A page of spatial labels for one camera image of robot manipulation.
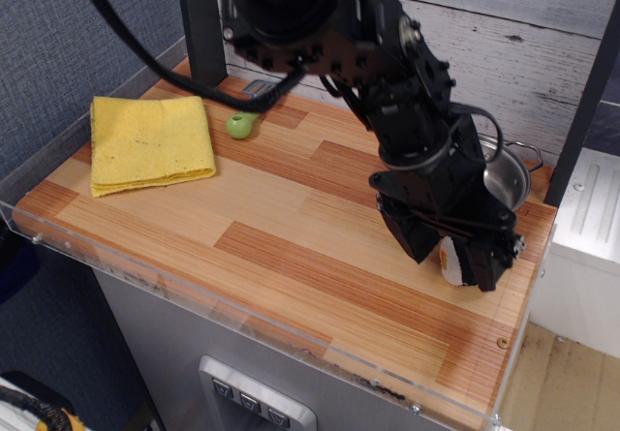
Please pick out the silver dispenser button panel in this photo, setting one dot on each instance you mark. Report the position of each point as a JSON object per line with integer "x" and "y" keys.
{"x": 255, "y": 397}

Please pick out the folded yellow cloth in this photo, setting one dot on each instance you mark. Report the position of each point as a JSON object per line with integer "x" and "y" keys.
{"x": 147, "y": 143}

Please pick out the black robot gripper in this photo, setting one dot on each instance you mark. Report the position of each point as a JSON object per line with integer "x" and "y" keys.
{"x": 442, "y": 193}

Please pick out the stainless steel pan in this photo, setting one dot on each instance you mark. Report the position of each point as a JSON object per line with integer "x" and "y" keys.
{"x": 506, "y": 176}

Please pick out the white box at right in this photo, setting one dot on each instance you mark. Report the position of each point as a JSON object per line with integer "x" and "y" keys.
{"x": 577, "y": 295}

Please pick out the black yellow object bottom left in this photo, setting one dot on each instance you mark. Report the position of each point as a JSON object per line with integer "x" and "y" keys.
{"x": 49, "y": 417}

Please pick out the dark vertical post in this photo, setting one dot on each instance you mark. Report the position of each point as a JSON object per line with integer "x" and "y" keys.
{"x": 204, "y": 42}
{"x": 586, "y": 110}

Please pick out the silver toy fridge cabinet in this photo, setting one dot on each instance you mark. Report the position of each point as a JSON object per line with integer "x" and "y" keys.
{"x": 168, "y": 342}

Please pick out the dark right vertical post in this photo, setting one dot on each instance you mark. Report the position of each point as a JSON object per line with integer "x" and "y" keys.
{"x": 586, "y": 110}

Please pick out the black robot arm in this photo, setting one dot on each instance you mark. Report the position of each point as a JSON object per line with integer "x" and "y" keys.
{"x": 374, "y": 57}

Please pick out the clear acrylic table guard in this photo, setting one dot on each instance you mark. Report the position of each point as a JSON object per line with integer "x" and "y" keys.
{"x": 285, "y": 245}

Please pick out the green handled grey toy spatula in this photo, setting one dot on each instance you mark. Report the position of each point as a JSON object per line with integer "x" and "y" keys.
{"x": 240, "y": 125}

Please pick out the dark left vertical post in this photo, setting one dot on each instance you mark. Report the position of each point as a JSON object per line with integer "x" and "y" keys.
{"x": 204, "y": 42}

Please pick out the plush sushi roll toy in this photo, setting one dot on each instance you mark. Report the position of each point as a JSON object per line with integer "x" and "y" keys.
{"x": 455, "y": 264}

